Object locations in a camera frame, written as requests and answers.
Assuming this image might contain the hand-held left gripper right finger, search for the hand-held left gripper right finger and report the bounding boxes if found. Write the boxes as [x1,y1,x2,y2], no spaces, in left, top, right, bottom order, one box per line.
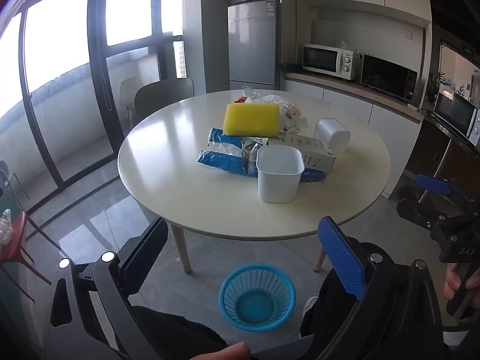
[318,217,445,360]

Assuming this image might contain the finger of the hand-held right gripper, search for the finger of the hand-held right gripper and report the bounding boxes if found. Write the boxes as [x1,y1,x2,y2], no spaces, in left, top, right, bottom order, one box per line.
[415,174,480,214]
[397,199,480,235]

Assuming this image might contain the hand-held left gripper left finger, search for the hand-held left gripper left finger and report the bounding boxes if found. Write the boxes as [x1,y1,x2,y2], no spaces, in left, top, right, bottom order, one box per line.
[43,217,169,360]

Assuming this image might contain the blue plastic basket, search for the blue plastic basket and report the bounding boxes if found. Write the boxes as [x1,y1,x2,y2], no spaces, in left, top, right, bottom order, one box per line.
[219,263,297,332]

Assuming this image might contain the blue snack wrapper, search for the blue snack wrapper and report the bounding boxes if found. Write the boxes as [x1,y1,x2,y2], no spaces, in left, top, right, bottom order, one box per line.
[196,149,327,185]
[208,127,244,149]

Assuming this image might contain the clear printed plastic wrapper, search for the clear printed plastic wrapper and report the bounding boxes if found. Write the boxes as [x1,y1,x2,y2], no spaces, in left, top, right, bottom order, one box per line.
[221,137,271,176]

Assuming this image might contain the person's right hand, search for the person's right hand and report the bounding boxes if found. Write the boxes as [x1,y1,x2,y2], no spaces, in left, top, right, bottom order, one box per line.
[443,264,469,301]

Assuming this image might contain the person's left hand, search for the person's left hand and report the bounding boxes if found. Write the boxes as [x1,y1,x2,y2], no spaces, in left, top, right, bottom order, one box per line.
[190,342,251,360]

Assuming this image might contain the dark wooden cabinet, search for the dark wooden cabinet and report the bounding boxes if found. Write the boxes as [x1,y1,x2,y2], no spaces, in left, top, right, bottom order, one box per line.
[405,112,480,196]

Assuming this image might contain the person's white right shoe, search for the person's white right shoe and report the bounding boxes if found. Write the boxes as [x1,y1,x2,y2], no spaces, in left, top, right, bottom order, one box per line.
[302,296,319,317]

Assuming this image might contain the round white table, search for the round white table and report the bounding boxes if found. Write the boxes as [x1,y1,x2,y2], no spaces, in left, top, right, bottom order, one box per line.
[117,89,391,274]

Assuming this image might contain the silver microwave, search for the silver microwave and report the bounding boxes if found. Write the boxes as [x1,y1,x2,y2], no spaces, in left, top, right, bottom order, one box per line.
[433,92,480,147]

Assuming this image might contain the person's black pants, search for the person's black pants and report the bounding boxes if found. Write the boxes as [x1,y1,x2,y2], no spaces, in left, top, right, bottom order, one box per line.
[133,270,361,360]

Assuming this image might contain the green potted plant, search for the green potted plant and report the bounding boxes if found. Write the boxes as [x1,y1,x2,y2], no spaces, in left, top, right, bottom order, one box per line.
[425,71,454,106]

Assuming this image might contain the white square cup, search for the white square cup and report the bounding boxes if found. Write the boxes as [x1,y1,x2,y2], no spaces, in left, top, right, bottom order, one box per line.
[256,146,305,204]

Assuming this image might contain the white carton box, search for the white carton box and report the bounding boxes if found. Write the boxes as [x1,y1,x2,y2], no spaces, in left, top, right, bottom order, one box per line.
[264,136,336,175]

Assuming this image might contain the white counter cabinet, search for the white counter cabinet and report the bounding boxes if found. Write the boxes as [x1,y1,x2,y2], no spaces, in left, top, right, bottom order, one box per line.
[283,71,424,197]

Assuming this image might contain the white round cup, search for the white round cup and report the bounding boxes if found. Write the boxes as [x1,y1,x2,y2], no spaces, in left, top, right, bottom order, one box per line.
[314,118,351,154]

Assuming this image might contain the black microwave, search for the black microwave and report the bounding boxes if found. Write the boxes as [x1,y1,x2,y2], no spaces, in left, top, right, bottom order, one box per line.
[360,54,418,102]

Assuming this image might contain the red chair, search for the red chair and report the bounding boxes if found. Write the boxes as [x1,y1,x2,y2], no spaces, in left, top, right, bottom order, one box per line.
[0,211,53,304]

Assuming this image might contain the crumpled clear plastic bag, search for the crumpled clear plastic bag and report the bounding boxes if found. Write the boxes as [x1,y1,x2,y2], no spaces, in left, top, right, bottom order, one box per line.
[0,208,15,246]

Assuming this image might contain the green chair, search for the green chair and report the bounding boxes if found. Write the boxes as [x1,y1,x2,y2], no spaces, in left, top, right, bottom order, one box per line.
[134,79,195,119]

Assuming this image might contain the white chair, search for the white chair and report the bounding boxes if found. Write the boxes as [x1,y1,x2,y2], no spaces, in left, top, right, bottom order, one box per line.
[119,76,144,128]

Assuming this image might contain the yellow sponge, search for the yellow sponge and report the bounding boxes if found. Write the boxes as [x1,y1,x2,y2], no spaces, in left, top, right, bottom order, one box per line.
[223,103,281,138]

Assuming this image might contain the white microwave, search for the white microwave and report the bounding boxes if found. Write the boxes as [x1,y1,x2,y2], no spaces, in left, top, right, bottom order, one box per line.
[302,44,355,80]

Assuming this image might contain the black framed glass door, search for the black framed glass door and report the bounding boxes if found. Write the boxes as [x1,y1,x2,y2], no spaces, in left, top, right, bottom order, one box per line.
[0,0,184,211]

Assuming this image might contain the silver refrigerator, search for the silver refrigerator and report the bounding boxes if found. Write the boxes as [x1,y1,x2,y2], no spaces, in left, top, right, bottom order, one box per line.
[227,0,282,86]

